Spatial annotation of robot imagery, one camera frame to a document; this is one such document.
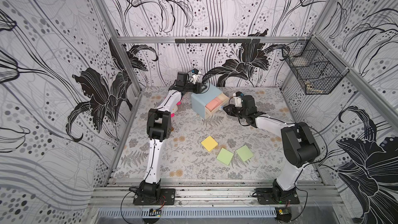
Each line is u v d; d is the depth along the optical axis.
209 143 0.91
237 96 0.84
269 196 0.72
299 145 0.48
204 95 0.93
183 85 0.83
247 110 0.74
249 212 0.76
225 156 0.87
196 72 0.90
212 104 0.93
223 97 0.98
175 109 1.01
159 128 0.63
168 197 0.73
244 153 0.86
